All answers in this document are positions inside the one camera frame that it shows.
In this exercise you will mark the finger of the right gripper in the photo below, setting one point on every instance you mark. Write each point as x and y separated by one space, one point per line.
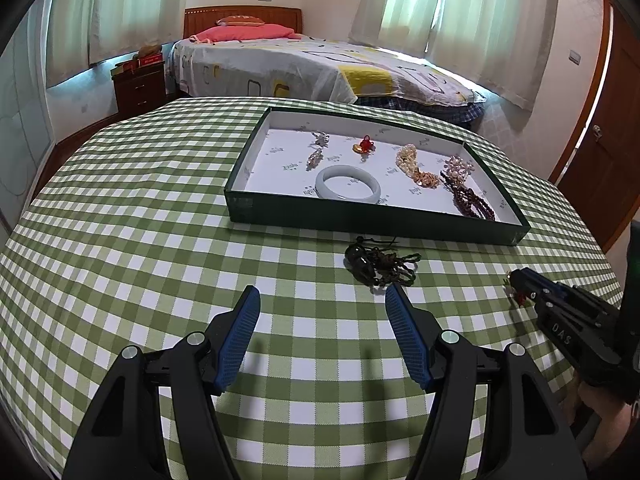
542 292

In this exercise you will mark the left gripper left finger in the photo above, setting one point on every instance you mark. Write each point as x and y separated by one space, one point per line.
121 436

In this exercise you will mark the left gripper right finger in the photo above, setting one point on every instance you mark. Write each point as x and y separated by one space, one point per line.
525 434

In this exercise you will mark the pink pearl brooch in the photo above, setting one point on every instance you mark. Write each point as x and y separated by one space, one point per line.
457 170

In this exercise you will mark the red knot gold charm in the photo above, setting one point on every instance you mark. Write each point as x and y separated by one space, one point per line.
365 147

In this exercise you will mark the white jade bangle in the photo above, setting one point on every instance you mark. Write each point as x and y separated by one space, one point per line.
342 182

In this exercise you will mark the silver rhinestone hair clip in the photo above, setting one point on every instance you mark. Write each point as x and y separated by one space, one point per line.
314 159

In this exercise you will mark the silver crystal brooch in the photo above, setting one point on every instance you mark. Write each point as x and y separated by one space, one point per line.
321 139

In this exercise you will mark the right hand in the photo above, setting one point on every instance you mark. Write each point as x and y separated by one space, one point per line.
616 419

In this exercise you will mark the wooden door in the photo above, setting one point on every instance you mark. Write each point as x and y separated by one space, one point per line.
598 172

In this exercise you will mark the green checkered tablecloth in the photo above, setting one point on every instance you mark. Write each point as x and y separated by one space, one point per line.
131 243

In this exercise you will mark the right white curtain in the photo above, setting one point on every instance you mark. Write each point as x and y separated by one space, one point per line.
501 45

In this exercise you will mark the white curtain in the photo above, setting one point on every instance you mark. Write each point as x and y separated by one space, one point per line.
501 45
83 33

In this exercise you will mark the green white tray box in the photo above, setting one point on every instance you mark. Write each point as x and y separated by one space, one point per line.
270 186

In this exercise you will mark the bed with patterned sheet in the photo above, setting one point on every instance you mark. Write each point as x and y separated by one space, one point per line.
321 70

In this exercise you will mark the dark wooden nightstand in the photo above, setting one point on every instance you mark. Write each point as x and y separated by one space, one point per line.
140 91

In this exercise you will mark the red boxes on nightstand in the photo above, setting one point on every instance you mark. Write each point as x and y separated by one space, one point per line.
148 55

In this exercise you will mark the white wardrobe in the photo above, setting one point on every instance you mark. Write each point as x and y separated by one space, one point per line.
26 136

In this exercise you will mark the pink pillow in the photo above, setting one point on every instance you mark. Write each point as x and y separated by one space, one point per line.
243 33

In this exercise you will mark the orange patterned pillow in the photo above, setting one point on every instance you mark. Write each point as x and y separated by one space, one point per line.
240 20

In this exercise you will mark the left white curtain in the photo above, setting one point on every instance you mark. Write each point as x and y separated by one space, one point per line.
83 33

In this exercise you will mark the wall light switch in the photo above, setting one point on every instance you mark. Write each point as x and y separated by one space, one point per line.
574 57

